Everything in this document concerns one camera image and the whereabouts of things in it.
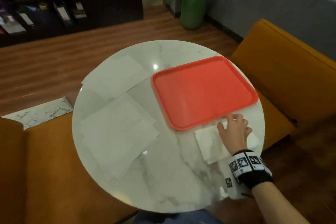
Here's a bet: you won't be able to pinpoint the orange plastic tray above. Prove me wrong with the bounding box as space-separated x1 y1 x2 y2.
151 56 260 132

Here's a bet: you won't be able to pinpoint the black right wristband with markers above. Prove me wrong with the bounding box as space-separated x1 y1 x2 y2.
228 149 274 190

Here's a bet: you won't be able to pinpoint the person's right hand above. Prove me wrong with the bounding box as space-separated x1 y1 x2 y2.
217 113 253 156

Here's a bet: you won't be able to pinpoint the dark binder with white label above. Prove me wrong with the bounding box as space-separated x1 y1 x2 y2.
74 2 87 19
56 6 71 22
20 12 35 26

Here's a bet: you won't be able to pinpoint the black display bookshelf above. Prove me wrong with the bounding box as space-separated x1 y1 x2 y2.
0 0 144 48

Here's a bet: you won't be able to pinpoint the green plant pot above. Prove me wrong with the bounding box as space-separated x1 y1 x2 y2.
180 0 210 30

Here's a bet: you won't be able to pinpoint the spread white napkins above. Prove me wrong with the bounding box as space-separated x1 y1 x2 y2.
78 54 161 180

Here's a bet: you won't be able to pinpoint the person's right forearm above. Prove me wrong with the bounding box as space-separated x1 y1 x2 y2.
251 182 310 224

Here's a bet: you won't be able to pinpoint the white booklet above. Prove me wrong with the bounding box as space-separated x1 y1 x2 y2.
0 15 27 35

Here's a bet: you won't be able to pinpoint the white paper napkin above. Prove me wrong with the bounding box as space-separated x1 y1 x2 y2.
195 122 260 160

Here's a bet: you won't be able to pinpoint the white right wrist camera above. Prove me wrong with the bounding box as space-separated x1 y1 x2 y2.
222 163 252 201

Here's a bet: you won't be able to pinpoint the pale patterned rug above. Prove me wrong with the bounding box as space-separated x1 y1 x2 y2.
1 97 74 130

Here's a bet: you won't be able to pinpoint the person's blue jeans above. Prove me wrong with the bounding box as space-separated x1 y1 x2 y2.
131 209 224 224

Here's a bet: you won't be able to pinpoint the mustard yellow upholstered chair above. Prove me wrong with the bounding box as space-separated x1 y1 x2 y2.
230 19 336 151
0 112 138 224

